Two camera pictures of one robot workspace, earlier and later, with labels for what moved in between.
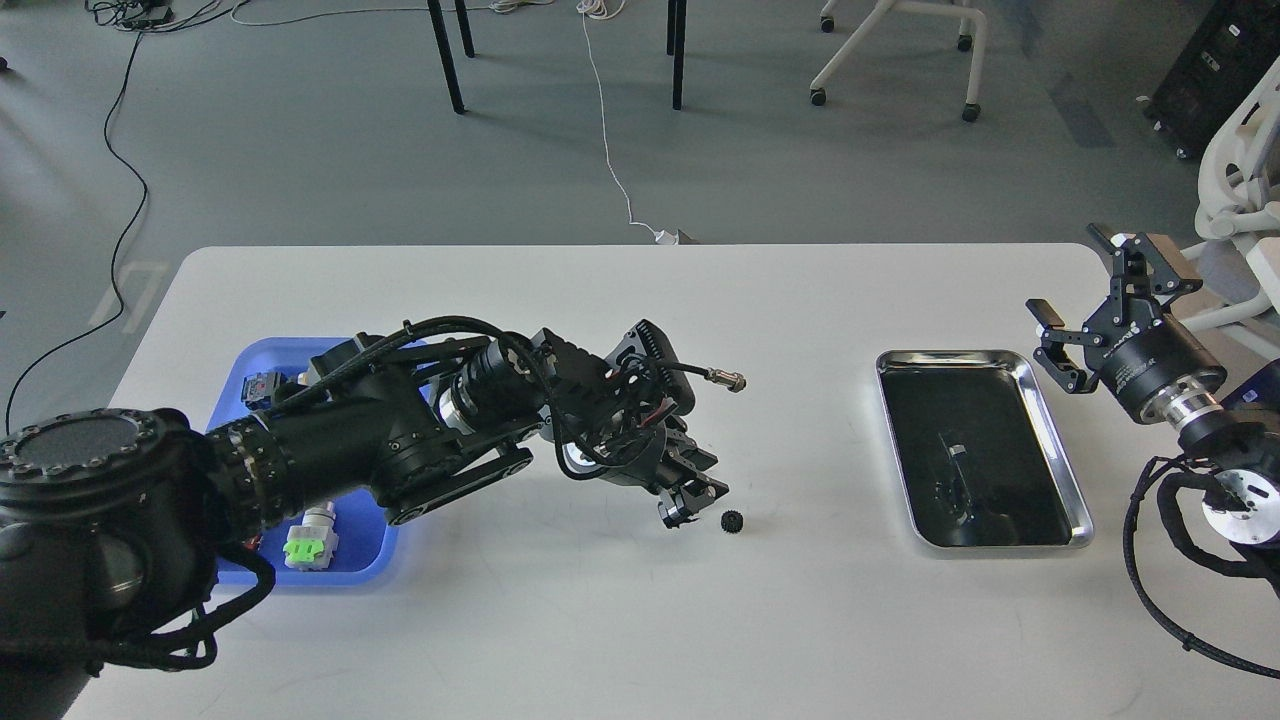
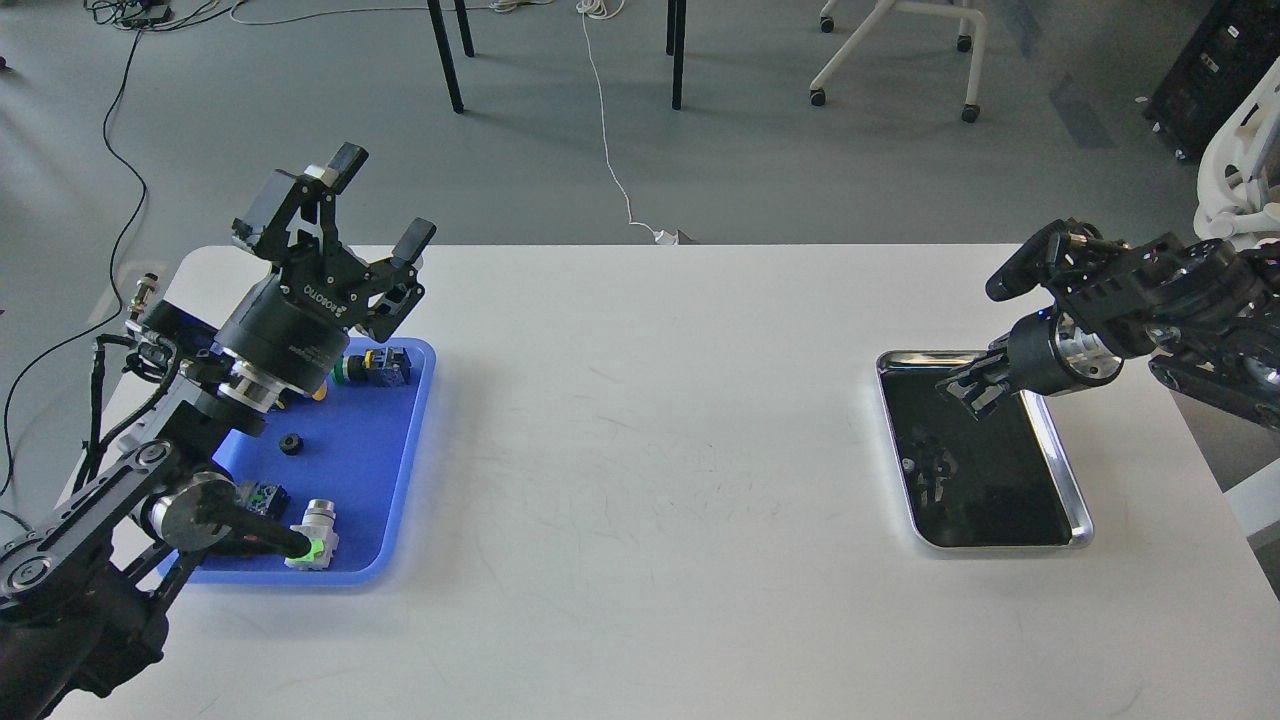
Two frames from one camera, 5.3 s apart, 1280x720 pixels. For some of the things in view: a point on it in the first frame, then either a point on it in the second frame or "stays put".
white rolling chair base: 971,111 stays put
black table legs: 460,6 stays put
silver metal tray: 978,458 stays put
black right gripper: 1148,359 → 1047,354
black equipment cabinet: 1234,44 stays put
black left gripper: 631,452 → 279,344
